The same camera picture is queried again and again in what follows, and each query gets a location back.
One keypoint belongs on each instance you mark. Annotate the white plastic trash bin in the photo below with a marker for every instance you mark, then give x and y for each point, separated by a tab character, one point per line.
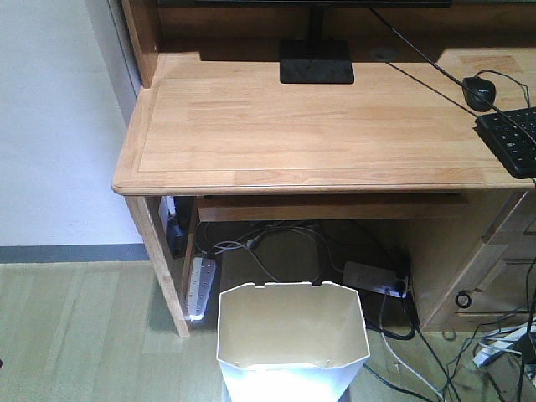
290	341

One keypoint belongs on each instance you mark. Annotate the light wooden desk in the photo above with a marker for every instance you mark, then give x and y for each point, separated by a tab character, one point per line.
214	122

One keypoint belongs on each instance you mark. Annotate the white power strip left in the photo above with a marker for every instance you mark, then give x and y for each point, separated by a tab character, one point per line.
199	287

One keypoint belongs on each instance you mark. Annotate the white power strip under desk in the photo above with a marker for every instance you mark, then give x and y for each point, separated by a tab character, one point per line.
375	279

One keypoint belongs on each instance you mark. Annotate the black monitor with stand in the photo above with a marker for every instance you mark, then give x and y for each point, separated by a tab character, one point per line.
315	60

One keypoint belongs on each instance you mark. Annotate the wooden drawer cabinet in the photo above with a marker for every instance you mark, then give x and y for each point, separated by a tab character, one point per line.
475	268

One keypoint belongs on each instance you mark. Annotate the black computer mouse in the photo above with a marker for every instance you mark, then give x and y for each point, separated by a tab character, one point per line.
479	93

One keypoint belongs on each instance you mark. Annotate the black keyboard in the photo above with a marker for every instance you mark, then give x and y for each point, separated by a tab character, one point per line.
511	138

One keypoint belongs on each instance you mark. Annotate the white power strip right floor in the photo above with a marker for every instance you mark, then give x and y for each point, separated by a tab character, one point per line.
493	346

